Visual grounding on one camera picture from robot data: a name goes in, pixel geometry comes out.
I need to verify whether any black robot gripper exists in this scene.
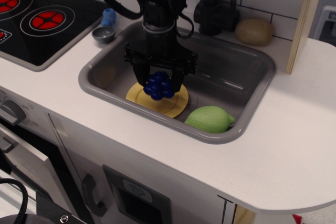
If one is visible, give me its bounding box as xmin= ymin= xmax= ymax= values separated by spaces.
xmin=122 ymin=26 xmax=198 ymax=92

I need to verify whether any blue toy blueberries cluster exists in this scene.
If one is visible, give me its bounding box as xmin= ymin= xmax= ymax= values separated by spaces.
xmin=143 ymin=71 xmax=175 ymax=101

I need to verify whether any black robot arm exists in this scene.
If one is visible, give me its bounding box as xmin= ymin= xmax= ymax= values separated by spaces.
xmin=104 ymin=0 xmax=197 ymax=92

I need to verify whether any yellow toy plate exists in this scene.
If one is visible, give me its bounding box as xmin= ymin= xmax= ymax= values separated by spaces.
xmin=125 ymin=83 xmax=189 ymax=118

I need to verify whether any grey plastic sink basin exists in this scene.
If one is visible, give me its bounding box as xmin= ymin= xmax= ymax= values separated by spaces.
xmin=78 ymin=22 xmax=276 ymax=144

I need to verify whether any small grey bowl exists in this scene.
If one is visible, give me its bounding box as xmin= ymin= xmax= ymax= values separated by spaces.
xmin=91 ymin=26 xmax=116 ymax=44

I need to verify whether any green toy lime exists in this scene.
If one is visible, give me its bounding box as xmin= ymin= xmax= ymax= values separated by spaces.
xmin=184 ymin=105 xmax=235 ymax=133

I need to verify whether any blue toy pepper shaker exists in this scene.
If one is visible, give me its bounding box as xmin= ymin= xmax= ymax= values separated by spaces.
xmin=100 ymin=8 xmax=117 ymax=26

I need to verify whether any dark grey toy faucet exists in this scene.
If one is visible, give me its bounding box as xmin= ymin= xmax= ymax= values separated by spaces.
xmin=193 ymin=0 xmax=240 ymax=36

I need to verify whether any beige toy potato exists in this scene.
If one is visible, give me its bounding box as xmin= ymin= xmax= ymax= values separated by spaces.
xmin=235 ymin=18 xmax=274 ymax=46

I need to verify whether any grey dishwasher control panel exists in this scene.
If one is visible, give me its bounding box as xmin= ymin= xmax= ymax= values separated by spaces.
xmin=102 ymin=165 xmax=172 ymax=223

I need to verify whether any black toy stove top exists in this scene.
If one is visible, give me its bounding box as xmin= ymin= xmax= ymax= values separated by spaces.
xmin=1 ymin=0 xmax=107 ymax=71

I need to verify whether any grey oven knob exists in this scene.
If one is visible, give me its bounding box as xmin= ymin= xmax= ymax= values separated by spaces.
xmin=1 ymin=100 xmax=26 ymax=126

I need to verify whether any white oven door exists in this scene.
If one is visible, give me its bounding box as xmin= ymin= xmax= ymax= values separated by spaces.
xmin=1 ymin=125 xmax=72 ymax=212

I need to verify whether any grey appliance in background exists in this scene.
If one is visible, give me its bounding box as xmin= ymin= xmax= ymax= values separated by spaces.
xmin=312 ymin=5 xmax=335 ymax=46

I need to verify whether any light wooden side panel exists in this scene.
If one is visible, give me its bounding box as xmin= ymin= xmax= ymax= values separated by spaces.
xmin=286 ymin=0 xmax=319 ymax=74

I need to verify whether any grey cabinet door handle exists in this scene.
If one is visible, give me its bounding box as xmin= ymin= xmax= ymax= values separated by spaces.
xmin=81 ymin=174 xmax=107 ymax=217

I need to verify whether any black braided cable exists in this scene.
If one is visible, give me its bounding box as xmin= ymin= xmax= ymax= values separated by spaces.
xmin=0 ymin=178 xmax=29 ymax=224

